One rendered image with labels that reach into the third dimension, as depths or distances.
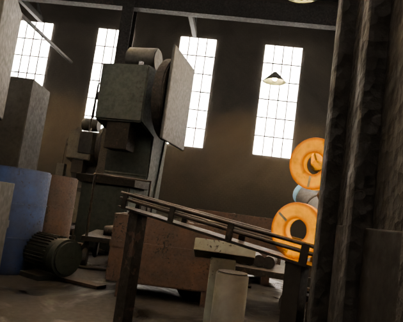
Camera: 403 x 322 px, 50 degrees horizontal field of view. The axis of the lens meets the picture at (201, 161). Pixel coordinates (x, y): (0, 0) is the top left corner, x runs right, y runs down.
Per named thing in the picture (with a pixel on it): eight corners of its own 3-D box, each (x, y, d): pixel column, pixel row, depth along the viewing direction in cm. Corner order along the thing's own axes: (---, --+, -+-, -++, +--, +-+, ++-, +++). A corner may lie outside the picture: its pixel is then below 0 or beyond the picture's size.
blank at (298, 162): (343, 140, 123) (348, 142, 125) (294, 134, 133) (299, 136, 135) (332, 194, 123) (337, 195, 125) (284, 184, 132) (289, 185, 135)
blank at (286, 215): (295, 271, 117) (301, 271, 120) (333, 229, 113) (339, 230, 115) (260, 230, 127) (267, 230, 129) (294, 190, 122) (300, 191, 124)
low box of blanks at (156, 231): (215, 292, 404) (224, 221, 411) (223, 310, 331) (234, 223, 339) (115, 279, 400) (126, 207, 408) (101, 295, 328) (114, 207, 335)
